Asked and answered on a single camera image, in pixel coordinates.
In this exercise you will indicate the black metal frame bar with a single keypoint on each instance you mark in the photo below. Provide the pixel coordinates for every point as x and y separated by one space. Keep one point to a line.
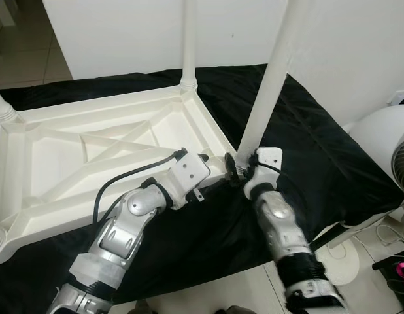
326 237

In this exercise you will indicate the grey right robot foot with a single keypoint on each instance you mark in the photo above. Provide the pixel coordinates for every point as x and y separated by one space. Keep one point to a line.
238 310

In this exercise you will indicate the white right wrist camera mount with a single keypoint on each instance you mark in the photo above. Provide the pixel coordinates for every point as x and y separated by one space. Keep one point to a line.
266 163

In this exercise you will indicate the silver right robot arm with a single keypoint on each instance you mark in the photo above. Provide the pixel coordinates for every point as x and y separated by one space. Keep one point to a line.
280 229

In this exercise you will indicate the black cloth table cover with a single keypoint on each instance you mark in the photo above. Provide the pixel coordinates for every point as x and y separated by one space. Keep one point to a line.
333 144

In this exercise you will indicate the grey robot foot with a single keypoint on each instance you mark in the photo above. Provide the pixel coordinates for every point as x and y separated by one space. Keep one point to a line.
238 310
142 307

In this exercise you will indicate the black magenta hair dryer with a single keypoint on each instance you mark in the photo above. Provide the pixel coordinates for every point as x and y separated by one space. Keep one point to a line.
401 269

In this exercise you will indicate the grey left robot foot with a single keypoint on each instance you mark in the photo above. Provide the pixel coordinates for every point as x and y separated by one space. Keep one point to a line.
142 307

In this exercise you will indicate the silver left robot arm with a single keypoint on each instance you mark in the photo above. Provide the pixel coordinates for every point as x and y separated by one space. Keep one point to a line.
120 229

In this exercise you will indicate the white plastic children tabletop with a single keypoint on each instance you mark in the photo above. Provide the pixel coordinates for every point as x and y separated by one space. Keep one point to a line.
58 157

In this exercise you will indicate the white wall socket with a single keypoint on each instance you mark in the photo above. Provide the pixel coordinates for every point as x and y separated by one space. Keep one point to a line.
398 98

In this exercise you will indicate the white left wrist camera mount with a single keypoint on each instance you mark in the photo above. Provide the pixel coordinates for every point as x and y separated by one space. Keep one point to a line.
189 171

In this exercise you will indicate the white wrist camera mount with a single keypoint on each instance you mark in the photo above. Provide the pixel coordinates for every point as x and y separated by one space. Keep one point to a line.
189 171
266 163

